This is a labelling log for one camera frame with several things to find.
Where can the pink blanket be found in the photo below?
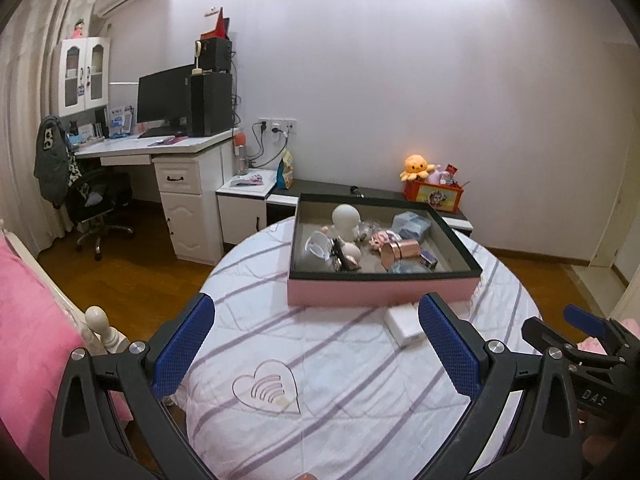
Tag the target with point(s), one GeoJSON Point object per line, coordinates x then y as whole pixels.
{"type": "Point", "coordinates": [35, 320]}

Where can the small white desk ornament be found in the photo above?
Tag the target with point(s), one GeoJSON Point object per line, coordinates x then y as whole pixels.
{"type": "Point", "coordinates": [198, 57]}

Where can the white bed frame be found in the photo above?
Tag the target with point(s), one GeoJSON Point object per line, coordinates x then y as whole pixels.
{"type": "Point", "coordinates": [102, 325]}

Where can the black speaker tower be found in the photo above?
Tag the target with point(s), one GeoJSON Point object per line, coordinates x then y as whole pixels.
{"type": "Point", "coordinates": [212, 105]}

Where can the pink doll figure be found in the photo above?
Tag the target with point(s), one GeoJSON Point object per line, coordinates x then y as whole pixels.
{"type": "Point", "coordinates": [77, 30]}

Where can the beige curtain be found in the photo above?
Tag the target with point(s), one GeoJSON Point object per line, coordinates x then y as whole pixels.
{"type": "Point", "coordinates": [25, 110]}

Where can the clear plastic cup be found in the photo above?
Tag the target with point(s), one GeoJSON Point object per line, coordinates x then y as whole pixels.
{"type": "Point", "coordinates": [315, 252]}

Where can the red stand-up card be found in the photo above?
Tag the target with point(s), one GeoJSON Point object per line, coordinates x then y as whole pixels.
{"type": "Point", "coordinates": [221, 25]}

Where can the white nightstand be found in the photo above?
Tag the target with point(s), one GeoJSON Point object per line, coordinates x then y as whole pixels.
{"type": "Point", "coordinates": [240, 210]}

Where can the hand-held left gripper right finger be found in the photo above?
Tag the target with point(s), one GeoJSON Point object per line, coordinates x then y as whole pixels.
{"type": "Point", "coordinates": [450, 345]}

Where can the orange octopus plush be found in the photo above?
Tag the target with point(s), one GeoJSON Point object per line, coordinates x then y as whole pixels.
{"type": "Point", "coordinates": [416, 167]}

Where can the black glittery case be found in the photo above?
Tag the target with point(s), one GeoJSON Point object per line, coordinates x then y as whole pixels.
{"type": "Point", "coordinates": [339, 255]}

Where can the pink mouse pad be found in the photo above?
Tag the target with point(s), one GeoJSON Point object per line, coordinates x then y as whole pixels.
{"type": "Point", "coordinates": [170, 140]}

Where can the pink fabric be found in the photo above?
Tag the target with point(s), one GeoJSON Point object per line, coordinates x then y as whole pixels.
{"type": "Point", "coordinates": [592, 346]}

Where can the clear plastic bag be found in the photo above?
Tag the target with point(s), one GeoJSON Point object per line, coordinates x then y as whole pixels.
{"type": "Point", "coordinates": [407, 267]}

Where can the white hutch cabinet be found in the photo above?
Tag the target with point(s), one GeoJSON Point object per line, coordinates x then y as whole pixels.
{"type": "Point", "coordinates": [80, 80]}

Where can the small white box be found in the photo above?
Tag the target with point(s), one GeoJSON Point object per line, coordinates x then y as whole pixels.
{"type": "Point", "coordinates": [402, 325]}

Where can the bluish clear plastic packet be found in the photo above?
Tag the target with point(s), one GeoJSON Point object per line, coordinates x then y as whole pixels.
{"type": "Point", "coordinates": [412, 225]}

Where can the black speaker box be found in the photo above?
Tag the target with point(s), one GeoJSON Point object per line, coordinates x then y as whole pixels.
{"type": "Point", "coordinates": [217, 55]}

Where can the white desk with drawers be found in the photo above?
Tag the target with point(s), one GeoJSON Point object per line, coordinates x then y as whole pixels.
{"type": "Point", "coordinates": [185, 175]}

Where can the black keyboard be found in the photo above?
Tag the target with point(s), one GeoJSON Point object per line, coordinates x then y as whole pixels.
{"type": "Point", "coordinates": [160, 132]}

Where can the blue white boxes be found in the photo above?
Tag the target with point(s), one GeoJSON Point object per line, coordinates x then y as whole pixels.
{"type": "Point", "coordinates": [121, 121]}

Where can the rose gold cylinder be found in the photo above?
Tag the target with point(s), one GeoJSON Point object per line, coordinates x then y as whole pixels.
{"type": "Point", "coordinates": [400, 254]}

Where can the clear heart acrylic plaque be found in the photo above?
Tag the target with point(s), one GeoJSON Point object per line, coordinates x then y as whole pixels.
{"type": "Point", "coordinates": [267, 390]}

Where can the white wall outlet strip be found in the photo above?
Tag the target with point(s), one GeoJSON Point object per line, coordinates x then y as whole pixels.
{"type": "Point", "coordinates": [280, 124]}

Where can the small dark purple box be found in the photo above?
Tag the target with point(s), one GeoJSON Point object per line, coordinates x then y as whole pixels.
{"type": "Point", "coordinates": [429, 258]}

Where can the grey patterned jacket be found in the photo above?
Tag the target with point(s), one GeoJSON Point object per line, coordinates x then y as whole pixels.
{"type": "Point", "coordinates": [52, 160]}

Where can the purple plush toy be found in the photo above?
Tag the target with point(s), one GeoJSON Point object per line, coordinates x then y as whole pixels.
{"type": "Point", "coordinates": [440, 176]}

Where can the black computer monitor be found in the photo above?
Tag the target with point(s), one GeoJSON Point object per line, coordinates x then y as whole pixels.
{"type": "Point", "coordinates": [165, 95]}

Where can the red toy box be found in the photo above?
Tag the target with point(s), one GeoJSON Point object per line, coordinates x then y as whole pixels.
{"type": "Point", "coordinates": [435, 199]}

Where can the black office chair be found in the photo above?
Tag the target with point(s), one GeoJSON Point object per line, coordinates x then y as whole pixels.
{"type": "Point", "coordinates": [97, 195]}

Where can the blue yellow snack bag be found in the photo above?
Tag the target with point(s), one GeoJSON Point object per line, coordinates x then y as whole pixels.
{"type": "Point", "coordinates": [285, 172]}

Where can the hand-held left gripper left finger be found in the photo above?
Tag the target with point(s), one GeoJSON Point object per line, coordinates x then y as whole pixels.
{"type": "Point", "coordinates": [182, 345]}

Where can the pale pink round toy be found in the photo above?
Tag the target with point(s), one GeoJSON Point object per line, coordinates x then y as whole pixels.
{"type": "Point", "coordinates": [352, 253]}

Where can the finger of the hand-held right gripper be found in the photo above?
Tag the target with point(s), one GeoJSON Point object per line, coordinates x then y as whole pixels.
{"type": "Point", "coordinates": [537, 332]}
{"type": "Point", "coordinates": [585, 316]}

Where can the pink box with black rim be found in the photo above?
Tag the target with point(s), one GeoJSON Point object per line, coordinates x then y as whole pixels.
{"type": "Point", "coordinates": [350, 292]}

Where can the bottle with orange cap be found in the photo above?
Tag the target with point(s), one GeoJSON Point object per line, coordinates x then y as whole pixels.
{"type": "Point", "coordinates": [241, 155]}

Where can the low cabinet with dark top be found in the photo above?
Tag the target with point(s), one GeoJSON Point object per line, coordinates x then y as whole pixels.
{"type": "Point", "coordinates": [320, 187]}

